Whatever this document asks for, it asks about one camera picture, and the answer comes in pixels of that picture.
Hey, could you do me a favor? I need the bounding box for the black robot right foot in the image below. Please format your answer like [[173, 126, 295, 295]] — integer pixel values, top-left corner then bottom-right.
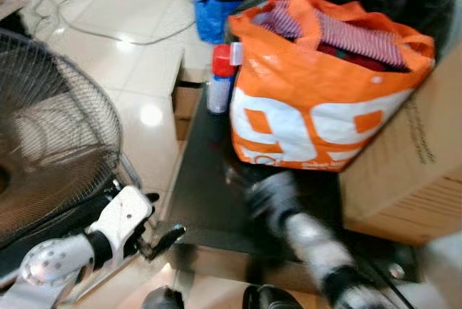
[[242, 284, 304, 309]]

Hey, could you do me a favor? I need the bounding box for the grey floor cable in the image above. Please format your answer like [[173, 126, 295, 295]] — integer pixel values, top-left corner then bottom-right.
[[22, 0, 197, 47]]

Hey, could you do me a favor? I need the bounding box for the black low table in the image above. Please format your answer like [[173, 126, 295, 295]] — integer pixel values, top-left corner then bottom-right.
[[162, 92, 421, 282]]

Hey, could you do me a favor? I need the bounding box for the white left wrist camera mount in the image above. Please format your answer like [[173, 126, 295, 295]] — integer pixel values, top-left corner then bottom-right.
[[90, 185, 154, 263]]

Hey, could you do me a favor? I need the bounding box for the white spray can red cap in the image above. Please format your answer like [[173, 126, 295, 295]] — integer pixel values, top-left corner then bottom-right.
[[206, 43, 243, 116]]

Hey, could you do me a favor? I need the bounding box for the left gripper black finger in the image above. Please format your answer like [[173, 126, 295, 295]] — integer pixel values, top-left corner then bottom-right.
[[148, 224, 186, 251], [148, 232, 186, 261]]

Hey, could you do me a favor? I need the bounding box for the black robot foot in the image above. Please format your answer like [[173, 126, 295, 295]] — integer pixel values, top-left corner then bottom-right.
[[141, 286, 186, 309], [242, 284, 304, 309]]

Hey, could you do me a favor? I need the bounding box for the small brown cardboard box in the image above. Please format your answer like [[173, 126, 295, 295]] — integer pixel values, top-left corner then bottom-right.
[[172, 82, 203, 142]]

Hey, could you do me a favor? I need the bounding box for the large printed cardboard box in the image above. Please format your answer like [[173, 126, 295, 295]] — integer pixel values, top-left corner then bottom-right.
[[339, 42, 462, 247]]

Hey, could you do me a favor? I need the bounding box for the blue plastic bag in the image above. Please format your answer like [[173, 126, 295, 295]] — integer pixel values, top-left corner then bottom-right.
[[193, 0, 243, 45]]

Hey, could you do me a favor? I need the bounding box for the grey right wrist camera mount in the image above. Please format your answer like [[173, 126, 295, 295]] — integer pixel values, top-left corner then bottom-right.
[[248, 170, 298, 217]]

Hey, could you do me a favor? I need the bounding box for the metal wire guard fan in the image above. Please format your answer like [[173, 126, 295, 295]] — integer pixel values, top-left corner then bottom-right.
[[0, 27, 143, 282]]

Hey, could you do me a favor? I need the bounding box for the red white striped cloth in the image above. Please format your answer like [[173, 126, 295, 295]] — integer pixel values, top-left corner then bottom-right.
[[256, 2, 409, 70]]

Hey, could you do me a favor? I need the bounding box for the orange white shopping bag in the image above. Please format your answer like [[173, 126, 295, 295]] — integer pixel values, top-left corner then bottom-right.
[[227, 0, 437, 173]]

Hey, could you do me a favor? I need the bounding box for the black robot left foot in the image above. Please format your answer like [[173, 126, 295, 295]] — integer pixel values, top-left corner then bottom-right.
[[141, 286, 186, 309]]

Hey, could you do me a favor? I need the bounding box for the dark red cloth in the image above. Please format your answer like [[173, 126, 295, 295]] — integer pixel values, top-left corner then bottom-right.
[[318, 42, 392, 74]]

